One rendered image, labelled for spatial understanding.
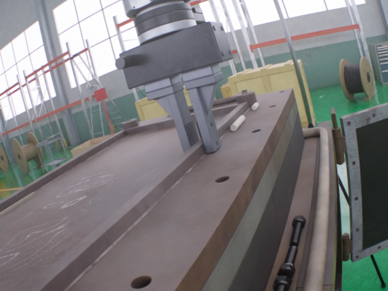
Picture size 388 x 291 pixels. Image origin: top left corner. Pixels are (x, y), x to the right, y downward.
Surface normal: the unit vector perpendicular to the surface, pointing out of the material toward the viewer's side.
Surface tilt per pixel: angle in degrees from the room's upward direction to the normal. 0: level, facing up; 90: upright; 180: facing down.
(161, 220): 0
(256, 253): 90
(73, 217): 0
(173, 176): 90
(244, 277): 90
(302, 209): 0
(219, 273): 90
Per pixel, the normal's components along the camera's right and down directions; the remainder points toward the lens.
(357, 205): -0.04, 0.23
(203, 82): -0.38, 0.32
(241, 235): 0.88, -0.16
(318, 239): -0.29, -0.93
